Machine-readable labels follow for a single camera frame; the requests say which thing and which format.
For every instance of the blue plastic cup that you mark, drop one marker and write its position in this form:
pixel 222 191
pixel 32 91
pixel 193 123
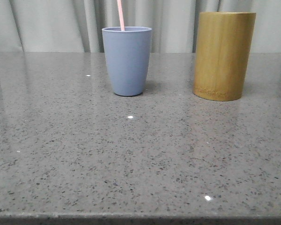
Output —
pixel 127 58

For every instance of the bamboo cylinder holder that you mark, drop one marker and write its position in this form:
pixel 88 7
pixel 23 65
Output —
pixel 222 52

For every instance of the grey curtain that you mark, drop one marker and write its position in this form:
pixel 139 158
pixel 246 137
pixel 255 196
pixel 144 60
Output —
pixel 76 25

